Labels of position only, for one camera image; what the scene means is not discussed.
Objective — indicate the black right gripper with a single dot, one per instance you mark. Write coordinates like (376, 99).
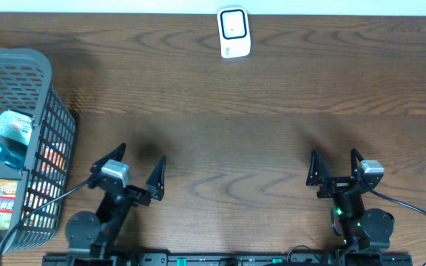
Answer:
(336, 185)

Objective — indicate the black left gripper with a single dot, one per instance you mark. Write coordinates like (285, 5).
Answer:
(154, 185)

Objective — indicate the green wet wipes pack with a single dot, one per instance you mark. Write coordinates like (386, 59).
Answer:
(16, 126)

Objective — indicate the orange snack packet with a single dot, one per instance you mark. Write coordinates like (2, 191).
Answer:
(55, 158)

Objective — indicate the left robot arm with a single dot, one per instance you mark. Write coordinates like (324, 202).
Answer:
(92, 236)

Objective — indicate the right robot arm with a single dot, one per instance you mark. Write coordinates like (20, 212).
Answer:
(366, 232)

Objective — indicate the white barcode scanner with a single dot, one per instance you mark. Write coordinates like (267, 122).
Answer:
(234, 32)

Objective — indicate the grey plastic basket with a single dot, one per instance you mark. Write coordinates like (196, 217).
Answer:
(26, 87)

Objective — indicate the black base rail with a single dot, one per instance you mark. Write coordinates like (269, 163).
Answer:
(162, 259)

